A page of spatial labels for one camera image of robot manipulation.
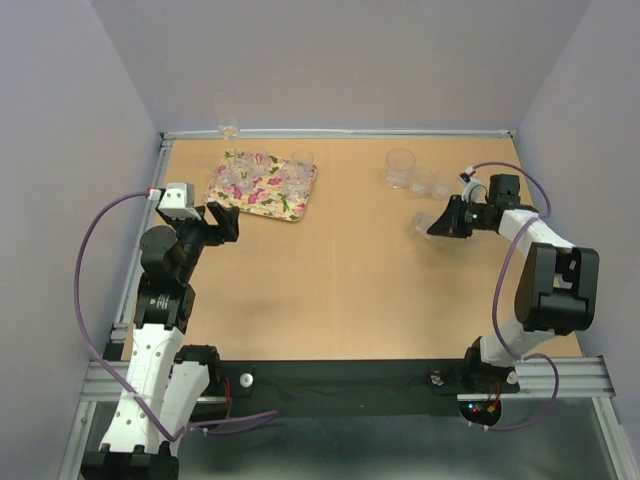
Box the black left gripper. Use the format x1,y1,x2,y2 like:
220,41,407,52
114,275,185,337
156,202,239,282

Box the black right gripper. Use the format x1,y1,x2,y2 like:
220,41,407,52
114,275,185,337
426,194,491,238

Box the large clear faceted tumbler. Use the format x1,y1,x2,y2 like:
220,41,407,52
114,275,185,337
386,148,416,188

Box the clear faceted tumbler front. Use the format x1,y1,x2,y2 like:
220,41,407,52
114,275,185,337
282,172,310,201

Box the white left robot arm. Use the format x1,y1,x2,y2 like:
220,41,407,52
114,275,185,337
80,202,239,479

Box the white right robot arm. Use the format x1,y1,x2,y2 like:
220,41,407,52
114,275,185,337
426,167,600,390

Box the floral patterned tray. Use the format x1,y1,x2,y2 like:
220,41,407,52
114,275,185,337
204,150,317,222

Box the small clear glass behind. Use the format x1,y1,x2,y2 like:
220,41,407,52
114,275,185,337
408,167,434,198

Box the tall clear stemmed glass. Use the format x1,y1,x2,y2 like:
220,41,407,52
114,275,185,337
213,93,240,141

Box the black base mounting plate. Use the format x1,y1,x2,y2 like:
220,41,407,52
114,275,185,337
220,359,519,418

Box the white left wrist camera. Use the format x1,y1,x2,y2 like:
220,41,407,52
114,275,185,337
147,182,200,220

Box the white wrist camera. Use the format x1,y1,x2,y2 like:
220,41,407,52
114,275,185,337
459,166,488,203
147,182,200,220

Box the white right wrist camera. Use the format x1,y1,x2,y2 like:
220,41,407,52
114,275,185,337
459,166,488,203

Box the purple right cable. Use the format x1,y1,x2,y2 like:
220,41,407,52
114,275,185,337
472,160,560,432

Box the front aluminium rail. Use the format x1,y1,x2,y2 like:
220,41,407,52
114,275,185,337
79,355,615,401

